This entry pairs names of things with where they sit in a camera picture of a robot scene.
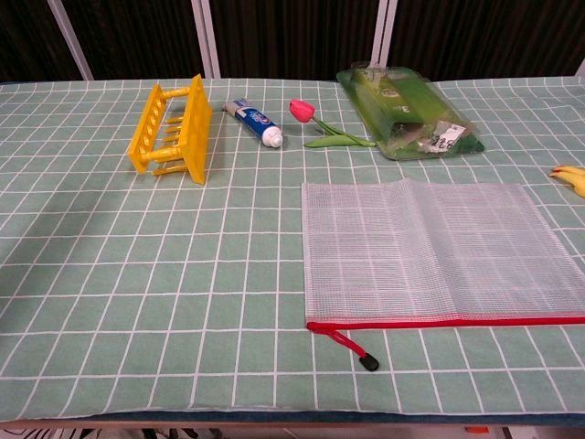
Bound black pleated curtain backdrop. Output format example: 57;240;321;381
0;0;585;84

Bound green checkered tablecloth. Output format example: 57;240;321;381
0;77;585;420

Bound white mesh zipper pouch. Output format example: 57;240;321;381
301;178;585;371

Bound yellow plastic rack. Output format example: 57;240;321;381
127;73;214;186

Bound pink artificial tulip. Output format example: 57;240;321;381
288;99;378;149

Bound green blister package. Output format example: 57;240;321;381
335;66;485;161

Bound yellow banana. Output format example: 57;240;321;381
548;165;585;198

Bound blue white toothpaste tube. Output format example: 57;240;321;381
222;98;284;149

